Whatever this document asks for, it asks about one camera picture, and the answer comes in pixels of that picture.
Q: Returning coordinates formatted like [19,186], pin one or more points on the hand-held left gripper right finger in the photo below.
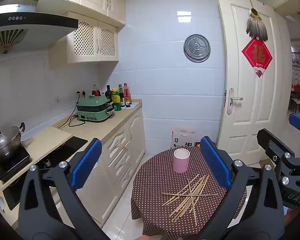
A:
[215,165]

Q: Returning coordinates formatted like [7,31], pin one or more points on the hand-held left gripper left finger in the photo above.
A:
[86,165]

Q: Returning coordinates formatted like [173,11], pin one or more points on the pink cup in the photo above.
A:
[181,163]

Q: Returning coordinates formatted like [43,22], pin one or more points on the bunch of wooden chopsticks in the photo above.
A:
[190,194]

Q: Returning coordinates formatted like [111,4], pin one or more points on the dark wooden chair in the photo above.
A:
[295,102]

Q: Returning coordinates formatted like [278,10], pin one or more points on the black glass hob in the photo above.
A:
[70,146]

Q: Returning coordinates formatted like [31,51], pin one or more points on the white door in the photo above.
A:
[250,120]

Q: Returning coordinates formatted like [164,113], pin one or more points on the cream base cabinet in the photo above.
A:
[120,142]

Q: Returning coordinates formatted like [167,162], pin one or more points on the white rice bag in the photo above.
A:
[182,140]

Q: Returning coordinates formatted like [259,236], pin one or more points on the beige countertop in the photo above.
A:
[107,127]

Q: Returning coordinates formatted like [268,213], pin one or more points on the beige wooden board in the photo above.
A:
[47,142]

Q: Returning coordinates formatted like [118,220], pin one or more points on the green electric cooker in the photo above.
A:
[95,107]

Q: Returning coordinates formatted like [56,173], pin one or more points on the brown polka dot tablecloth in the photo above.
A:
[155,185]

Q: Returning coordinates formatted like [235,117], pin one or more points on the framed picture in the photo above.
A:
[297,59]

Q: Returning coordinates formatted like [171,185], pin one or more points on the yellow green bottle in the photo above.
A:
[116,100]

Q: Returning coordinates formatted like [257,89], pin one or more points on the red label cola bottle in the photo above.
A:
[96,93]

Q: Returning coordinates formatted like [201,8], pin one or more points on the black induction cooker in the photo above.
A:
[12,165]

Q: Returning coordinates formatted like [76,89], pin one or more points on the white sheet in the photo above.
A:
[133,105]

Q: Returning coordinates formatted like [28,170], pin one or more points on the dark bottle green cap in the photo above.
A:
[121,93]

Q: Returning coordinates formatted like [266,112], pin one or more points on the red diamond door decoration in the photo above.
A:
[257,55]

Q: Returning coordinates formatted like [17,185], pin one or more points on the red orange bottle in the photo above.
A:
[126,92]

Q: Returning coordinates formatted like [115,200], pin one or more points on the steel wok with lid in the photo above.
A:
[5,142]

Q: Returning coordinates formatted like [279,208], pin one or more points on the feather fan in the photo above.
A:
[257,27]

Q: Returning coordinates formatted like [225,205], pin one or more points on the cream lattice door cabinet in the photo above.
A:
[62,52]

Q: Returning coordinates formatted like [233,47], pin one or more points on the black range hood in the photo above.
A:
[40,27]

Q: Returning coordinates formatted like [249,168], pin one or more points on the paper folding fan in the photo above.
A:
[7,37]

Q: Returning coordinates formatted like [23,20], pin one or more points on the white wall socket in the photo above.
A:
[81,93]

